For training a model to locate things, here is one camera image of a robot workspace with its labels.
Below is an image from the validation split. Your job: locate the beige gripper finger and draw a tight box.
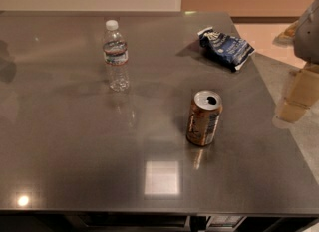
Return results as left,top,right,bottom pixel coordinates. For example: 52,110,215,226
276,64,319,122
277,21,298,44

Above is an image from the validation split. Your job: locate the blue crumpled chip bag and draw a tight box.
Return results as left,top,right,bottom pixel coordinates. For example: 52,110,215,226
197,27,255,72

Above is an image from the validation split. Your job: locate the orange soda can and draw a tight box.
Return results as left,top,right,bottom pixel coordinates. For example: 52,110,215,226
186,90,223,146

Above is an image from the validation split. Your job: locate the clear plastic water bottle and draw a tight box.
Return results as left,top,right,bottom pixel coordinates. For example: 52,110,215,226
103,20,130,92

